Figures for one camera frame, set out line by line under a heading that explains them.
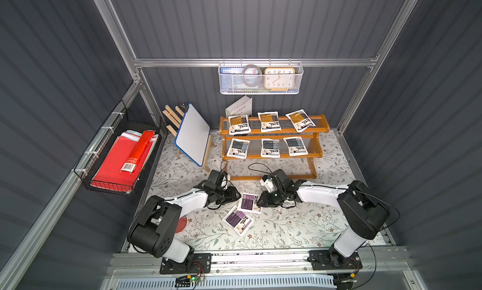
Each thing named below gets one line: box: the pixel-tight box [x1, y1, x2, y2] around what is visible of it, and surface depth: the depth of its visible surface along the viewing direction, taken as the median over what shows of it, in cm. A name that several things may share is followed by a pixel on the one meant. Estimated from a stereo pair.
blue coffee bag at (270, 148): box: [260, 138, 281, 159], surface depth 93 cm
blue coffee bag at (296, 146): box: [283, 136, 309, 157], surface depth 93 cm
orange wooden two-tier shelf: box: [219, 114, 331, 181], surface depth 91 cm
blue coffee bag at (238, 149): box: [226, 138, 251, 160], surface depth 92 cm
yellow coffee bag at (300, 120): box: [284, 108, 317, 133], surface depth 84 cm
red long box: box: [120, 129, 156, 173], surface depth 74 cm
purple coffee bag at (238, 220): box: [222, 205, 255, 238], surface depth 86 cm
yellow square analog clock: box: [264, 67, 296, 92], surface depth 90 cm
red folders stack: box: [90, 129, 159, 193], surface depth 72 cm
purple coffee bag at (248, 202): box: [237, 192, 262, 214], surface depth 91 cm
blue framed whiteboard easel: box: [162, 102, 217, 173], surface depth 94 cm
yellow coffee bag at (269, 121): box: [256, 111, 282, 133], surface depth 84 cm
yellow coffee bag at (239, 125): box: [228, 114, 252, 136], surface depth 82 cm
